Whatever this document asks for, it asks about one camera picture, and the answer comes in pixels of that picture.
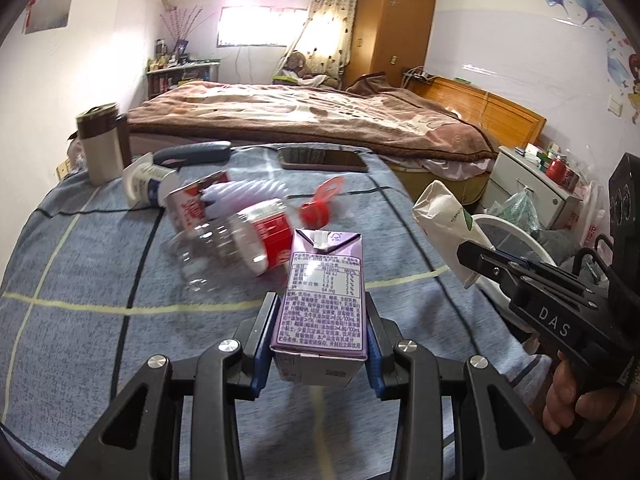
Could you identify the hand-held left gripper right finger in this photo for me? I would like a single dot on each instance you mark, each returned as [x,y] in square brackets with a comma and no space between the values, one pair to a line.
[374,360]

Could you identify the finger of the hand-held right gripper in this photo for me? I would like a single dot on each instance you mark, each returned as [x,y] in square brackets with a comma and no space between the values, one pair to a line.
[492,262]

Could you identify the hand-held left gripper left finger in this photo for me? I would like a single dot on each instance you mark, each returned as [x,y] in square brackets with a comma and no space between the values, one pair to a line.
[260,355]

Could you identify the white trash bin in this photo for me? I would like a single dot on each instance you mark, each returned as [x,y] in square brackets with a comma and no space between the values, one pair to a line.
[525,237]

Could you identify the white paper packet green mark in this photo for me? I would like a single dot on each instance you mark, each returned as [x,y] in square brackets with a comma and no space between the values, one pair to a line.
[445,220]

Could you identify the purple milk carton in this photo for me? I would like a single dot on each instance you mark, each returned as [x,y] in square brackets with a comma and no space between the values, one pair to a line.
[320,300]

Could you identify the white yogurt cup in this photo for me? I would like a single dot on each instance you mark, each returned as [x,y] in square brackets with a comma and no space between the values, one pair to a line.
[145,180]

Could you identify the person's right hand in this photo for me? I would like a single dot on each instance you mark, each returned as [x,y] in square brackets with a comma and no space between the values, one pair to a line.
[562,395]

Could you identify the green plastic bag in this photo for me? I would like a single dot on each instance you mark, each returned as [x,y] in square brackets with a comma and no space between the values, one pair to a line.
[517,212]

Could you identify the white nightstand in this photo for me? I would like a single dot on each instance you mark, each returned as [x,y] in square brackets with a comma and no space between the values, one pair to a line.
[520,180]

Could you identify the red jar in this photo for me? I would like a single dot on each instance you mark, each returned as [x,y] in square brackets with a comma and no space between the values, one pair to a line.
[559,170]

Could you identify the clear plastic bottle red label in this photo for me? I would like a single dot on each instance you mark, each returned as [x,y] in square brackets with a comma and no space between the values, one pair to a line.
[225,240]

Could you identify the wooden headboard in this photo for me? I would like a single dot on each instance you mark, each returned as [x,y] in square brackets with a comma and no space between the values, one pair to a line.
[490,105]

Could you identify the black smartphone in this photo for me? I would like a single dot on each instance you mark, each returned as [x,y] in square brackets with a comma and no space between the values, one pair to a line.
[322,159]

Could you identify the white power strip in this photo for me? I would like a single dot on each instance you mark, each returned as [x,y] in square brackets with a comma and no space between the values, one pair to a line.
[417,75]

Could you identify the blue-grey glasses case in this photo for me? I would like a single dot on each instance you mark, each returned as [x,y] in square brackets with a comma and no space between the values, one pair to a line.
[200,152]

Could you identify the brown printed blanket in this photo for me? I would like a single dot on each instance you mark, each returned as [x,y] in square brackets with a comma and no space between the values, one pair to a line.
[300,110]

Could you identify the white mug with brown lid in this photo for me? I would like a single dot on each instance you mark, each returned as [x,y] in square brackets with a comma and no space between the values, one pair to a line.
[102,155]

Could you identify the wooden wardrobe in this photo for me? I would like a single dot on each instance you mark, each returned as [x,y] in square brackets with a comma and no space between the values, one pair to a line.
[390,25]

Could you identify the clear plastic bag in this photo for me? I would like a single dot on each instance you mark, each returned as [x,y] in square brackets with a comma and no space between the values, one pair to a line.
[77,150]

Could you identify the brown teddy bear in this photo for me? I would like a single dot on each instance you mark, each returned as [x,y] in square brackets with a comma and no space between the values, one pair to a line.
[300,65]

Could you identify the cluttered shelf desk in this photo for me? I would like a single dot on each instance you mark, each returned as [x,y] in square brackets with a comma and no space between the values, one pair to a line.
[175,77]

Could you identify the patterned curtain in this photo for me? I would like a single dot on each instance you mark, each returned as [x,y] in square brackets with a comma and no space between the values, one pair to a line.
[327,20]

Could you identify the window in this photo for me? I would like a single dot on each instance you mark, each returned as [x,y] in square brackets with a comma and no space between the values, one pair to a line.
[260,27]

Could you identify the decorative dry branches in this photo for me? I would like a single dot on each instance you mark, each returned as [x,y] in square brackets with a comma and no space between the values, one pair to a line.
[185,25]

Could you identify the white light switch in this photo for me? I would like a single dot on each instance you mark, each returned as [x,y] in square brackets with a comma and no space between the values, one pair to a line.
[616,107]

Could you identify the blue flower wall sticker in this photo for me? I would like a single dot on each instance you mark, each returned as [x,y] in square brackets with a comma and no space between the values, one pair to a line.
[620,60]

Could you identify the wall outlet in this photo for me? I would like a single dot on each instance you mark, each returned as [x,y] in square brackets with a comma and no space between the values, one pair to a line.
[61,169]

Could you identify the wall poster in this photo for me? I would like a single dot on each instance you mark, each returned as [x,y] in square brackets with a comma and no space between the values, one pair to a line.
[50,5]

